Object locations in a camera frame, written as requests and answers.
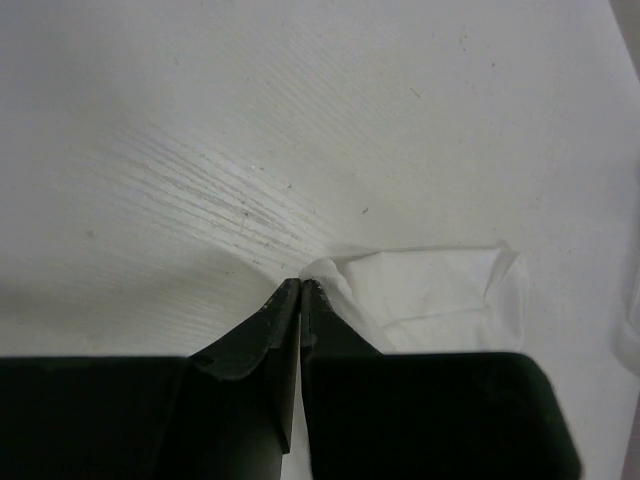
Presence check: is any white tank top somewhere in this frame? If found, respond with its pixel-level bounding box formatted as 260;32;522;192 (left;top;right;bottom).
300;244;529;353

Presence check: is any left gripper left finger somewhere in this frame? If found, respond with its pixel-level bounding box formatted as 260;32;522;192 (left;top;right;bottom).
191;278;301;454

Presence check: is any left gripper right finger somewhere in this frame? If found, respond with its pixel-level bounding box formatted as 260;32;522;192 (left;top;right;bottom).
300;280;381;356

